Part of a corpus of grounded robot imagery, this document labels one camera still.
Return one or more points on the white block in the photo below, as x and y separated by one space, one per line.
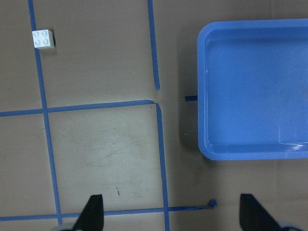
43 39

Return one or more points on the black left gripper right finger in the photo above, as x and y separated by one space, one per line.
254 217

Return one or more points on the blue plastic tray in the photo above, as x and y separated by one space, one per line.
253 90

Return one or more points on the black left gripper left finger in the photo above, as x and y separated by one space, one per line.
92 216

